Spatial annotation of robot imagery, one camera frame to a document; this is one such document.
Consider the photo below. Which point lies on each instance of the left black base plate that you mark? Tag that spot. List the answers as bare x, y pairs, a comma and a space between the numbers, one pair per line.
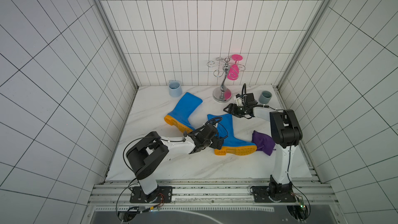
163, 194

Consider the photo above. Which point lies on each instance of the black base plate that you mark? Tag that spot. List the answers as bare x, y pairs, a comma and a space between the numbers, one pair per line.
275, 194
163, 194

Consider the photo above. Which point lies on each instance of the light blue mug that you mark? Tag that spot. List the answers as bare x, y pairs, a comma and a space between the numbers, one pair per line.
175, 89

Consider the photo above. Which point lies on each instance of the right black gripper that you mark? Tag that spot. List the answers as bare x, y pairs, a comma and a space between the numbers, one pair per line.
235, 109

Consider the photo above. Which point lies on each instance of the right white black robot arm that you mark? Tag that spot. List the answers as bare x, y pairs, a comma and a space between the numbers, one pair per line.
285, 132

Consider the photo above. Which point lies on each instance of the aluminium mounting rail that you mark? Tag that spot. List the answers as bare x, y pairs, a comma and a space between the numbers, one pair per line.
208, 195

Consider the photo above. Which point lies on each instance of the purple cloth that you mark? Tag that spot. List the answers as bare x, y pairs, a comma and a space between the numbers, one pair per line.
263, 142

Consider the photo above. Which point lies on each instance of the blue rubber boot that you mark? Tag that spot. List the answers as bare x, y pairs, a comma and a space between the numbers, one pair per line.
231, 144
179, 116

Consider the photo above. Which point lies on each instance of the grey-teal cup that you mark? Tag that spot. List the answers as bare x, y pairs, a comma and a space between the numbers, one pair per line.
265, 97

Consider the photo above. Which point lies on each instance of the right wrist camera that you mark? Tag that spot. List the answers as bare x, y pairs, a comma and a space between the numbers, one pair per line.
238, 101

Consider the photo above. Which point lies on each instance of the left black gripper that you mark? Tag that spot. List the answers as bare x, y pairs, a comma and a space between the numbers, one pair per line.
214, 144

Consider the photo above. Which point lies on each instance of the pink wine glass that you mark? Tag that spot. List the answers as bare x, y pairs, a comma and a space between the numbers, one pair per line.
233, 73

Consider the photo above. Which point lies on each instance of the chrome glass holder stand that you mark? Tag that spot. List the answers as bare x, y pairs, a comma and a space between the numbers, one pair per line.
222, 94

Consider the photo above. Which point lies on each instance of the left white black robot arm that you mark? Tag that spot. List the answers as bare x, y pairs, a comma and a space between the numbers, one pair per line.
148, 152

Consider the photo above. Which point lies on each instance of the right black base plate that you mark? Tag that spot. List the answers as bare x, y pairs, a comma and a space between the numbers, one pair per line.
275, 194

